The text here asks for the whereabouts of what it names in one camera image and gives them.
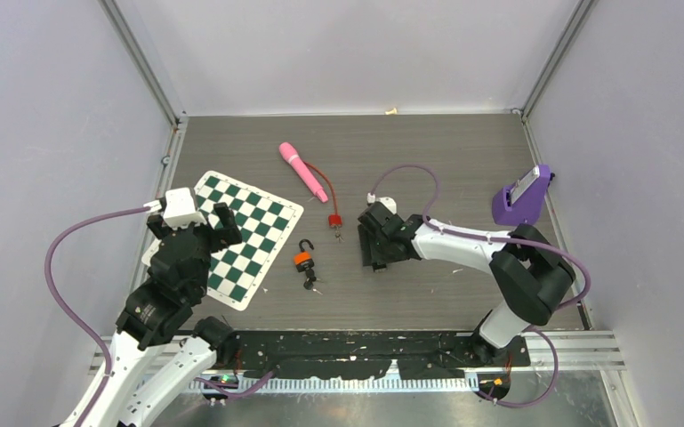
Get red cable padlock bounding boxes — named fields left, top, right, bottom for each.
left=305, top=162, right=343, bottom=231

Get orange black padlock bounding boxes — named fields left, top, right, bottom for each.
left=294, top=239, right=315, bottom=272

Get black headed keys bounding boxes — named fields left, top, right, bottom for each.
left=303, top=269, right=320, bottom=294

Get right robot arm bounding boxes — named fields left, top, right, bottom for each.
left=358, top=202, right=575, bottom=366

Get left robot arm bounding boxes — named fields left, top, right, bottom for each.
left=64, top=199, right=243, bottom=426

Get green white chessboard mat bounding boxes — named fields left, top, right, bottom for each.
left=145, top=171, right=303, bottom=311

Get pink toy microphone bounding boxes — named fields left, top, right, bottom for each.
left=278, top=141, right=329, bottom=203

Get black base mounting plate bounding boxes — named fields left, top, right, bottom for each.
left=215, top=330, right=531, bottom=380

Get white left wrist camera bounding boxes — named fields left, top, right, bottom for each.
left=143, top=188, right=207, bottom=230

